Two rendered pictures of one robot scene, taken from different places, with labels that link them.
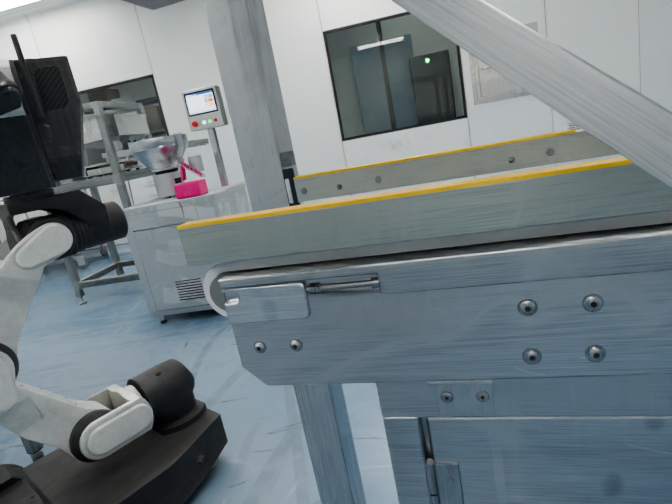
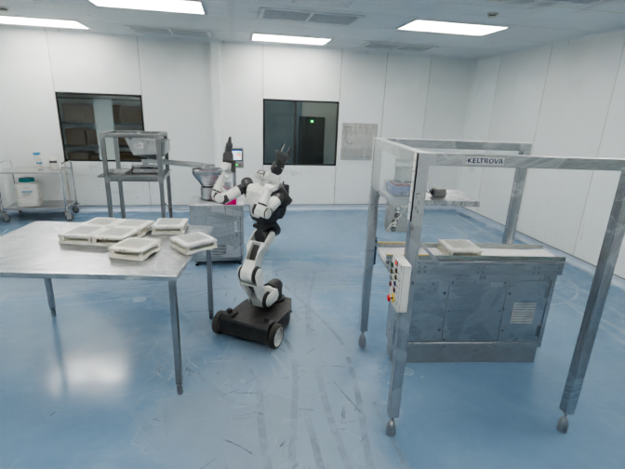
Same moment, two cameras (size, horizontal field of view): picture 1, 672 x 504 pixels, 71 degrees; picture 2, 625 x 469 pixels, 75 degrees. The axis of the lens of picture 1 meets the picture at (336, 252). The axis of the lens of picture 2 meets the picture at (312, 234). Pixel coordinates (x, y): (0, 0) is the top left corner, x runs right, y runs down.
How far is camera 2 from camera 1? 2.65 m
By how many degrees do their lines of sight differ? 21
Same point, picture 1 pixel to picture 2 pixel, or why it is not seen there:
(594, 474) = (420, 287)
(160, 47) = (151, 79)
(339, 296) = not seen: hidden behind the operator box
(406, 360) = not seen: hidden behind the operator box
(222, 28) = (372, 216)
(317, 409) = (367, 285)
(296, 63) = (243, 113)
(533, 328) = (419, 269)
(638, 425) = (426, 280)
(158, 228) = (209, 217)
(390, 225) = not seen: hidden behind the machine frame
